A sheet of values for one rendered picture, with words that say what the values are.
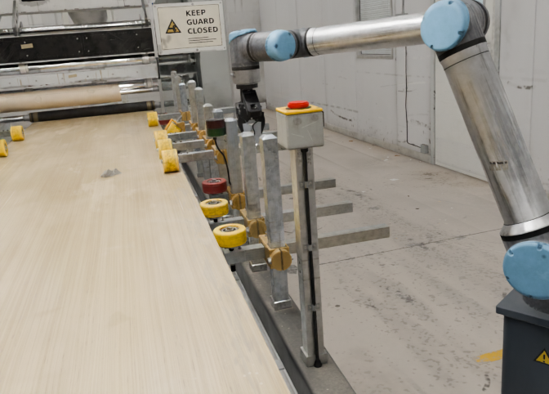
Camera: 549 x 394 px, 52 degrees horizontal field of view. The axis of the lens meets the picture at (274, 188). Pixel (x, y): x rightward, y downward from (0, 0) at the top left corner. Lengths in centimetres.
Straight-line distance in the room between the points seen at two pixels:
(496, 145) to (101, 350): 96
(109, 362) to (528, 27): 416
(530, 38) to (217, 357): 406
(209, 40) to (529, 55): 234
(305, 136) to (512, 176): 58
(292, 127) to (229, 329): 36
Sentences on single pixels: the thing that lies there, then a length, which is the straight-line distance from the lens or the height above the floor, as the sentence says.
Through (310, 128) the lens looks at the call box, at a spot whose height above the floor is 119.
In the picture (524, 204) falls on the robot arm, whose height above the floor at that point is 93.
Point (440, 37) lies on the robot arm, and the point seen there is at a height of 132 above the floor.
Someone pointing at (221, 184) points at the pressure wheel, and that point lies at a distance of 183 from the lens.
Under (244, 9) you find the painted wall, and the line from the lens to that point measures 1082.
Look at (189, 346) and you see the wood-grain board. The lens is 92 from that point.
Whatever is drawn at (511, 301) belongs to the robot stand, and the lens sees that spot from 171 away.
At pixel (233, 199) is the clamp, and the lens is 180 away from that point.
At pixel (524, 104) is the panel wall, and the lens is 473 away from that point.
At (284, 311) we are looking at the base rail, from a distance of 141.
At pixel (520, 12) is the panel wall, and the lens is 474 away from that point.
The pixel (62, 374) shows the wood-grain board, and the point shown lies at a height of 90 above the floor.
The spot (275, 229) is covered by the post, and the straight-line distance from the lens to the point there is 135.
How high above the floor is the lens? 135
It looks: 15 degrees down
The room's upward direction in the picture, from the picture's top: 4 degrees counter-clockwise
